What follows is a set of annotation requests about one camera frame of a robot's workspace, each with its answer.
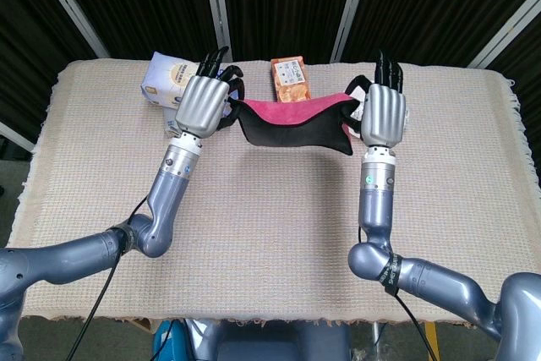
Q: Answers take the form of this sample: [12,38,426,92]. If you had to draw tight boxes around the white cardboard box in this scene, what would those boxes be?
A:
[162,105,183,139]

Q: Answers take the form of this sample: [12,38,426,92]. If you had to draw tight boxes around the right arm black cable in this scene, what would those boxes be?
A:
[357,225,439,361]

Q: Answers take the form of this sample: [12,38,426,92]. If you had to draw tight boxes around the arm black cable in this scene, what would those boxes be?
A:
[79,194,152,361]
[357,225,439,361]

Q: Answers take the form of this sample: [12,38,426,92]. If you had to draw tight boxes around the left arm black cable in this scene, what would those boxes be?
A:
[79,194,152,361]

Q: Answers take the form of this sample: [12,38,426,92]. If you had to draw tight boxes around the right arm black strap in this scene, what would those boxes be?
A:
[375,253,403,297]

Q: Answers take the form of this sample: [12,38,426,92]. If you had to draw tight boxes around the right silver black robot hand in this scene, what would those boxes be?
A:
[344,48,411,147]

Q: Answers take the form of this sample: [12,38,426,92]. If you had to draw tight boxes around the grey metal frame post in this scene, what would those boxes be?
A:
[28,0,110,59]
[0,121,36,154]
[467,0,541,69]
[330,0,375,63]
[200,0,234,63]

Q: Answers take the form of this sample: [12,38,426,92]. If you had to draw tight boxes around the lavender tissue pack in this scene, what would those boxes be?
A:
[140,51,204,108]

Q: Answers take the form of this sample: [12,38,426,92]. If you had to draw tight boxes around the pink and black cloth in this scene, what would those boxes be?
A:
[230,92,364,157]

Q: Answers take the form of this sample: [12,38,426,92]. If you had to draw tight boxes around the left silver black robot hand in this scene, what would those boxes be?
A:
[173,46,247,140]

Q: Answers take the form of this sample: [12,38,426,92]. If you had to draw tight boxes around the arm black strap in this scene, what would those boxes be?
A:
[116,225,137,254]
[375,253,403,297]

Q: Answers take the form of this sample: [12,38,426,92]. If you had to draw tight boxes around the blue-grey robot torso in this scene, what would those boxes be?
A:
[183,318,352,361]

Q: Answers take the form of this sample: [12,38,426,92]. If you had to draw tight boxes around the left arm black strap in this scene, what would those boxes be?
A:
[116,225,137,254]

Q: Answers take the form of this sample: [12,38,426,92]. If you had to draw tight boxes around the orange and blue snack box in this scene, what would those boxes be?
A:
[270,55,316,103]

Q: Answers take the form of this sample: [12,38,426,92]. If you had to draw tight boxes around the blue plastic object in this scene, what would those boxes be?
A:
[151,320,187,361]

